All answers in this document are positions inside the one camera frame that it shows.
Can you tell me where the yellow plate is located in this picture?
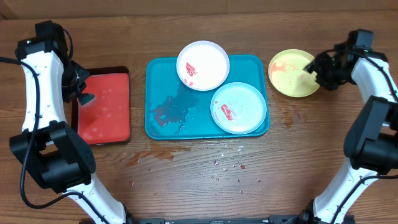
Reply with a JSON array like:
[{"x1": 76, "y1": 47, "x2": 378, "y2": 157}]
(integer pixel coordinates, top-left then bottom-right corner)
[{"x1": 268, "y1": 49, "x2": 320, "y2": 98}]

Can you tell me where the white plate with red stain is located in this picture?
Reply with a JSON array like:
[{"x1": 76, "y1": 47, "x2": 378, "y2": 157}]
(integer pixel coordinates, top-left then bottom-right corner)
[{"x1": 176, "y1": 40, "x2": 230, "y2": 91}]

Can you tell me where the dark brown tray of red water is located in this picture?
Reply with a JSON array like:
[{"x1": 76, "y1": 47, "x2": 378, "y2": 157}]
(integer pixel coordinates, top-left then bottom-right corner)
[{"x1": 71, "y1": 66, "x2": 131, "y2": 145}]

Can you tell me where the light blue plate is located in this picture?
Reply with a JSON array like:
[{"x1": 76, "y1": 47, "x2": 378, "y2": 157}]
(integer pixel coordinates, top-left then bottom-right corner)
[{"x1": 210, "y1": 82, "x2": 267, "y2": 135}]

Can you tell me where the teal plastic serving tray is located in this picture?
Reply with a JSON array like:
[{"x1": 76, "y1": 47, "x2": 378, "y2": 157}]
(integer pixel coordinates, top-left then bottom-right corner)
[{"x1": 144, "y1": 55, "x2": 271, "y2": 140}]

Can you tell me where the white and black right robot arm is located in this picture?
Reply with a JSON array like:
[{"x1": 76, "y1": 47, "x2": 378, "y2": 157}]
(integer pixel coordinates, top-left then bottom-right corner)
[{"x1": 289, "y1": 29, "x2": 397, "y2": 223}]

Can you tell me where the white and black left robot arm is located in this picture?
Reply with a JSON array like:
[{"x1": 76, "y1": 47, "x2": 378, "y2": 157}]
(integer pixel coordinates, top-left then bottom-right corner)
[{"x1": 1, "y1": 21, "x2": 135, "y2": 223}]

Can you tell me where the dark green bow-shaped sponge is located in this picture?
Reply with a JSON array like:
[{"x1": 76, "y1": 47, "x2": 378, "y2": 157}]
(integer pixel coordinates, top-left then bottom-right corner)
[{"x1": 78, "y1": 93, "x2": 95, "y2": 106}]

